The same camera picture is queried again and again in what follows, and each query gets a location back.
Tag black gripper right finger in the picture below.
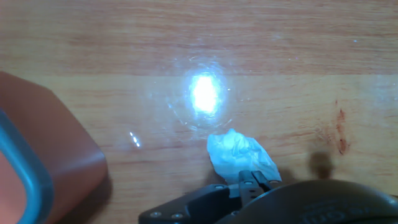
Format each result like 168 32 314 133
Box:
239 170 285 206

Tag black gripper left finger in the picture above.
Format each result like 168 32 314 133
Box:
139 184 243 224

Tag white paper ball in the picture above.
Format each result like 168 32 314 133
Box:
206 128 282 185

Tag orange trash can grey rim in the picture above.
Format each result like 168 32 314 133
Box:
0 70 109 224

